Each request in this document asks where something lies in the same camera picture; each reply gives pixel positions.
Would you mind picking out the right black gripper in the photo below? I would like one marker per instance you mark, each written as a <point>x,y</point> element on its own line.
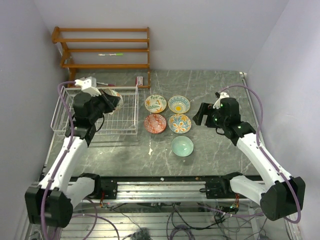
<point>205,108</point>

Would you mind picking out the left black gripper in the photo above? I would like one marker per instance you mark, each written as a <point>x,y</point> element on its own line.
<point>110,106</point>

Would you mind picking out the orange star leaf bowl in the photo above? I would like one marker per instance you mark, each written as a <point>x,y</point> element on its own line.
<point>119,100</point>

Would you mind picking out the star and leaves bowl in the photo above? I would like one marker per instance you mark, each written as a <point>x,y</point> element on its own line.
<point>155,103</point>

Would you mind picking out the red patterned blue bowl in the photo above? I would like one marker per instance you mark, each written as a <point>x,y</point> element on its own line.
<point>155,123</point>

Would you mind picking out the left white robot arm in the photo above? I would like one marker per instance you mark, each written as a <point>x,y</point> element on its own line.
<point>52,201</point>

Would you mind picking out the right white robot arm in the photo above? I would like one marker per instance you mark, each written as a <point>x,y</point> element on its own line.
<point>281,194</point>

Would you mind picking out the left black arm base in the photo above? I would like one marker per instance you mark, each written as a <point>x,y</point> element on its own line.
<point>109,189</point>

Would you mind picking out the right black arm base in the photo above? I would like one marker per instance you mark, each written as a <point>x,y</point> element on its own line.
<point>216,190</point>

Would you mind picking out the wooden shelf rack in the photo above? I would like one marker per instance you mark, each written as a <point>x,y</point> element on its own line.
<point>67,62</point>

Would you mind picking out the pink white pen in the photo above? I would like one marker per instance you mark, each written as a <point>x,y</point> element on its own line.
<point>105,84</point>

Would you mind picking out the blue yellow sun bowl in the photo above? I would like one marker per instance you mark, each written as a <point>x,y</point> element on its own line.
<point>179,104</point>

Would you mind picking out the orange blue floral bowl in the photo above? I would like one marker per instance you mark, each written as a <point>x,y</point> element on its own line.
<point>179,123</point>

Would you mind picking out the small red white box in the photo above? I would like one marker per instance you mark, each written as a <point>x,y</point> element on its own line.
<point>139,81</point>

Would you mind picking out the plain light teal bowl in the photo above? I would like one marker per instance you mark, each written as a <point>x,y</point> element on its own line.
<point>182,146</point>

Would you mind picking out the green white pen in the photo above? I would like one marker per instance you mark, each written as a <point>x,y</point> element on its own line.
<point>110,54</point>

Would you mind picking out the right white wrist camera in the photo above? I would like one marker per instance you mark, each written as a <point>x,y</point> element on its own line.
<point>220,96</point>

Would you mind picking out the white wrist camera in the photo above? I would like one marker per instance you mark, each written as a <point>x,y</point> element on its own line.
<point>88,85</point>
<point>220,96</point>

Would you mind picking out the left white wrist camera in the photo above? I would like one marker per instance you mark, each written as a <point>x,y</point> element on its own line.
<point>88,85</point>

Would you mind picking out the aluminium mounting rail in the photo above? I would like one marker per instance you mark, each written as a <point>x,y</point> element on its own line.
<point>131,192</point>

